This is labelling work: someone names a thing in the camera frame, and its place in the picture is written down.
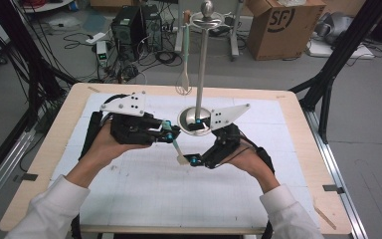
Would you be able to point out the large black computer tower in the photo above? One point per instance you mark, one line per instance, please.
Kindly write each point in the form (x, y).
(127, 33)

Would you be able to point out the grey metal stand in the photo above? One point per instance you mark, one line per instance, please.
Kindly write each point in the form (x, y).
(234, 40)

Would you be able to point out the white grid mat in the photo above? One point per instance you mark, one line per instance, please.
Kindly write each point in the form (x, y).
(179, 199)

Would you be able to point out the brown cardboard box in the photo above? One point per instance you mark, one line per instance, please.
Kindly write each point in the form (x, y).
(278, 40)

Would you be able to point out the person's left hand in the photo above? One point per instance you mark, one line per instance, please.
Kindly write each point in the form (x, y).
(104, 149)

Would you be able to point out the white board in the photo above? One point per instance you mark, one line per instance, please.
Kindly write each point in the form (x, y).
(321, 49)

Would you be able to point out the light wooden table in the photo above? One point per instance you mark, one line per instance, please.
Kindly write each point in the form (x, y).
(63, 113)

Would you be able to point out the white round tabletop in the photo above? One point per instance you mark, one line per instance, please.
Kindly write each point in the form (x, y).
(46, 7)

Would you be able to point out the thin wooden stick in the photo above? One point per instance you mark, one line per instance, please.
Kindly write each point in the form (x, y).
(325, 217)

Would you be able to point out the grey metal clamp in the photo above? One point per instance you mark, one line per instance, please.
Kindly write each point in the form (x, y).
(30, 177)
(331, 188)

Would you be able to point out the person's right hand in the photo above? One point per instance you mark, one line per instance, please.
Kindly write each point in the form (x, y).
(253, 162)

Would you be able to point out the steel utensil rack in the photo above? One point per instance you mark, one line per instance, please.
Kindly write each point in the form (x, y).
(201, 66)

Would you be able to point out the white device with green display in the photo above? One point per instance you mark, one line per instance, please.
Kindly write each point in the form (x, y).
(101, 53)

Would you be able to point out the grey bag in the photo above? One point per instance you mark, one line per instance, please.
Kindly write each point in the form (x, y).
(336, 28)

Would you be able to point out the black frame strut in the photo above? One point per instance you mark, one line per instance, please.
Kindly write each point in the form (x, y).
(354, 33)

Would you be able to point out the white power strip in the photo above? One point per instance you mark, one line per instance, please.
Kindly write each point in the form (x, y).
(95, 38)

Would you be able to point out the slim black computer tower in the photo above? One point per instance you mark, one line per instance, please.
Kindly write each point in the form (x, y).
(153, 30)

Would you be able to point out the aluminium rail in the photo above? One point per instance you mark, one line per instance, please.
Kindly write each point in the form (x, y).
(10, 162)
(351, 212)

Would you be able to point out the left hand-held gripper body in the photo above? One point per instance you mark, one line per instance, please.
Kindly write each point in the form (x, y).
(132, 131)

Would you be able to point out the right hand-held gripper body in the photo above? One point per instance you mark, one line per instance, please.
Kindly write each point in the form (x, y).
(224, 146)

